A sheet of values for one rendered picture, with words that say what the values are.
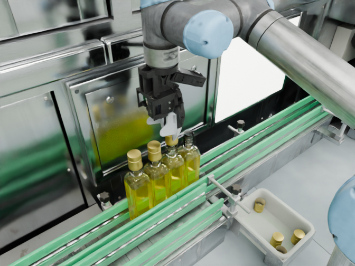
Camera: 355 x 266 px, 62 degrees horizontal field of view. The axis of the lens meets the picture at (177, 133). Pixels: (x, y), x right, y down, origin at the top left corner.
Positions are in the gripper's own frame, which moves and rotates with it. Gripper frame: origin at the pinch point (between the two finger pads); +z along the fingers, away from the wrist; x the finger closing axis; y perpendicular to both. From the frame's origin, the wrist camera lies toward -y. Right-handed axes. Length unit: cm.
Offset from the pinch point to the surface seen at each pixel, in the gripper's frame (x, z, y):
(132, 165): 1.2, 3.9, 12.7
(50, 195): -15.8, 18.2, 31.1
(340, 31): -14, 2, -108
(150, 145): 0.2, 1.4, 6.6
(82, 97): -11.8, -10.9, 17.0
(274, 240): 26.8, 36.9, -20.1
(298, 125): 3, 25, -61
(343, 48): -10, 9, -108
